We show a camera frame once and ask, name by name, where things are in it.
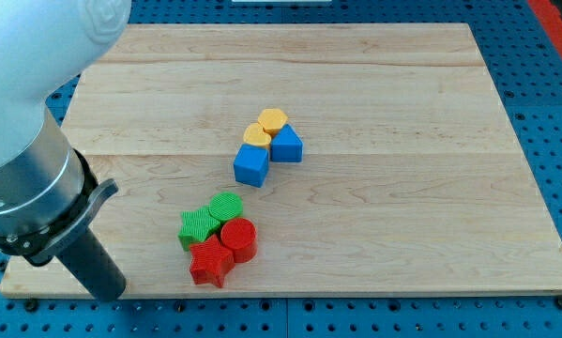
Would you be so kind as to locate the red cylinder block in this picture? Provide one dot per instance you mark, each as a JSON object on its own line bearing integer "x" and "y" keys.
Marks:
{"x": 239, "y": 235}

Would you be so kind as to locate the red orange floor mat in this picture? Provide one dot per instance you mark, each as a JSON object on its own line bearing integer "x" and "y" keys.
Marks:
{"x": 559, "y": 33}

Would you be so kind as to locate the red star block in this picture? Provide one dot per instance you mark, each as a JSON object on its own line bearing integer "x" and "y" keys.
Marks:
{"x": 210, "y": 262}

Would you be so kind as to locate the yellow heart block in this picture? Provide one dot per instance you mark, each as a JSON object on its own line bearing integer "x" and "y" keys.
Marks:
{"x": 255, "y": 135}

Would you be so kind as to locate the light wooden board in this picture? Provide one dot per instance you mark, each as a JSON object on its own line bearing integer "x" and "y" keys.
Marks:
{"x": 412, "y": 183}

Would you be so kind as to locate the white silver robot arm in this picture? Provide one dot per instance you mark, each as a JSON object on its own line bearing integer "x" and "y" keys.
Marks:
{"x": 43, "y": 45}

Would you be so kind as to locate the green star block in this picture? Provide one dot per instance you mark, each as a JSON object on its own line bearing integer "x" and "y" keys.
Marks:
{"x": 196, "y": 227}

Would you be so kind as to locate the green cylinder block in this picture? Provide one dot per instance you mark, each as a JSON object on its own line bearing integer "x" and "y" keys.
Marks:
{"x": 225, "y": 206}

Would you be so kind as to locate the yellow hexagon block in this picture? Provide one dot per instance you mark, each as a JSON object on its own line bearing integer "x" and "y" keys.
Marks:
{"x": 272, "y": 120}

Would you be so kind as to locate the blue cube block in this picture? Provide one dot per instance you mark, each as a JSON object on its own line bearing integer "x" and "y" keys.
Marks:
{"x": 251, "y": 165}

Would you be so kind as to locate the blue triangular block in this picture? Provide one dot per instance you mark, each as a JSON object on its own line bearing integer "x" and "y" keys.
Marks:
{"x": 287, "y": 146}

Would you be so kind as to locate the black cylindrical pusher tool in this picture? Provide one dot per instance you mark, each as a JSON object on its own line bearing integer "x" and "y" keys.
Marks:
{"x": 73, "y": 243}

